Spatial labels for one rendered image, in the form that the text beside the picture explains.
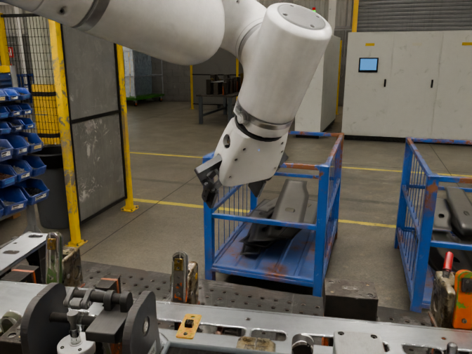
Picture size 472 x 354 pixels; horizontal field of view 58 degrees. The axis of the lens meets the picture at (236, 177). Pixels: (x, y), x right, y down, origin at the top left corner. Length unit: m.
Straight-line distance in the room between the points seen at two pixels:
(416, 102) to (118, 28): 8.26
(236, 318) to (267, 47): 0.65
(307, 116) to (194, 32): 8.19
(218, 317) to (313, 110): 7.71
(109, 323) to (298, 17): 0.52
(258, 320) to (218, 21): 0.70
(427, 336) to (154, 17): 0.84
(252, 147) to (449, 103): 8.12
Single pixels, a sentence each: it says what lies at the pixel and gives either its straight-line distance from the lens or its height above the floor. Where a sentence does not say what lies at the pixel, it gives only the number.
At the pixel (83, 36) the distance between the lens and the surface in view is 3.95.
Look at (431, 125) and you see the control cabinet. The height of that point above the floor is 0.35.
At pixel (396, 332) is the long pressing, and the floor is 1.00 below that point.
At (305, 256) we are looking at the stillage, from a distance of 3.19.
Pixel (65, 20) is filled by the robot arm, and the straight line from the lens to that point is 0.41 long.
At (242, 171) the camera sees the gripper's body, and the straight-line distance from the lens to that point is 0.63.
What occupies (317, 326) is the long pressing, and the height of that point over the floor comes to 1.00.
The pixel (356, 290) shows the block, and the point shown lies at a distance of 1.08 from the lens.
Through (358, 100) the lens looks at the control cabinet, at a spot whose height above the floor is 0.76.
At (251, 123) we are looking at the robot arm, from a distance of 0.57.
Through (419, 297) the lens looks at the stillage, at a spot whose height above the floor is 0.21.
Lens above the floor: 1.56
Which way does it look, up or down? 16 degrees down
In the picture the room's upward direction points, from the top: straight up
